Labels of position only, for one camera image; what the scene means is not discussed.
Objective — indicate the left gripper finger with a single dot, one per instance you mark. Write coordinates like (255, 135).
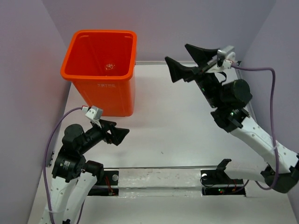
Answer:
(116, 131)
(116, 138)

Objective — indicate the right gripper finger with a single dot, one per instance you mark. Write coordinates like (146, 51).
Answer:
(178, 71)
(201, 56)

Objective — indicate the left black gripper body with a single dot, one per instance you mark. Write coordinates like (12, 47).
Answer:
(94, 135)

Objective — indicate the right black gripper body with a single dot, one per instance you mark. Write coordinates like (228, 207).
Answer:
(208, 83)

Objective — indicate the clear jar silver lid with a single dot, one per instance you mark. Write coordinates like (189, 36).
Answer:
(110, 67)

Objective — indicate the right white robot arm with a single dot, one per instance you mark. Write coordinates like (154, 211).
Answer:
(280, 169)

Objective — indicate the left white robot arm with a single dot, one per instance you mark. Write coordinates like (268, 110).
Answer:
(72, 175)

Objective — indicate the orange plastic bin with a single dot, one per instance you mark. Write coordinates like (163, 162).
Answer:
(83, 65)

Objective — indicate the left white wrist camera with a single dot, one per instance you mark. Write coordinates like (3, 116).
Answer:
(93, 113)

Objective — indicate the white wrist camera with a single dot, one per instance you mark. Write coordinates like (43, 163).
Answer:
(93, 113)
(223, 60)

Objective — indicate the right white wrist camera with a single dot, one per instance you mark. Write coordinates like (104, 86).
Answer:
(223, 60)

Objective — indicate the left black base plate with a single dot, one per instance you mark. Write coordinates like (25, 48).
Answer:
(108, 185)

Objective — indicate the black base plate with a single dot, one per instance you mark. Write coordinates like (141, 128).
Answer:
(108, 185)
(215, 182)

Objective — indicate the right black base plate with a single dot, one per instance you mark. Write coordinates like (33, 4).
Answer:
(215, 182)

